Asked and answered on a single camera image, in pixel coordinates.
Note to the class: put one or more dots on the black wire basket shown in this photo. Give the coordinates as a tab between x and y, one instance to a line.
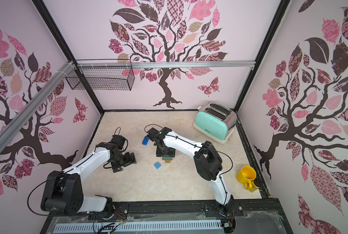
102	74

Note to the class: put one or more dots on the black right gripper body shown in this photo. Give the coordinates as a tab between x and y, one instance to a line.
165	151

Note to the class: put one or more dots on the mint green toaster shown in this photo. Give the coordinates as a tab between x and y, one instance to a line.
215	121

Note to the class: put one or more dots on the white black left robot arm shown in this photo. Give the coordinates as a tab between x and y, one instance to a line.
63	191

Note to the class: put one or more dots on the aluminium rail back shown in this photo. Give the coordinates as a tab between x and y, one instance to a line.
148	65

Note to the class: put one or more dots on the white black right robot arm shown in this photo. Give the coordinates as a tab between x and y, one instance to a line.
208	162

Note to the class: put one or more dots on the aluminium rail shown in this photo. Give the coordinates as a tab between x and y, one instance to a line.
148	65
29	109

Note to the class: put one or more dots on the aluminium rail left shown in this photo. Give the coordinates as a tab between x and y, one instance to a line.
29	109

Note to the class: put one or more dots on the yellow mug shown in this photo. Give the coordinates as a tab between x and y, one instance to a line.
246	176

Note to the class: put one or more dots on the white slotted cable duct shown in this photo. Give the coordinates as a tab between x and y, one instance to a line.
139	227

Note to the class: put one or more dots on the long blue lego brick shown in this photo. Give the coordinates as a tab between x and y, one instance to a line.
145	140

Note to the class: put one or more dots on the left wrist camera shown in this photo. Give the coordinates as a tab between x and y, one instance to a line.
119	141

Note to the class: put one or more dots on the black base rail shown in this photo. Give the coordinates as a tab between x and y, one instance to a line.
210	208

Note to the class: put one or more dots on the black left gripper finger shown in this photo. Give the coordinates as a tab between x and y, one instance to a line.
117	168
129	159

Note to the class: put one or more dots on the small light blue lego brick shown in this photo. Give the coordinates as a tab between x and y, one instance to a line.
157	165

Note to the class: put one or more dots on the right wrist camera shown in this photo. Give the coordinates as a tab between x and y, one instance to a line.
152	133

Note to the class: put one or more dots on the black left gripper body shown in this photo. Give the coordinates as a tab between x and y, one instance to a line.
119	161

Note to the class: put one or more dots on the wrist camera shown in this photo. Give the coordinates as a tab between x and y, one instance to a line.
152	133
119	141

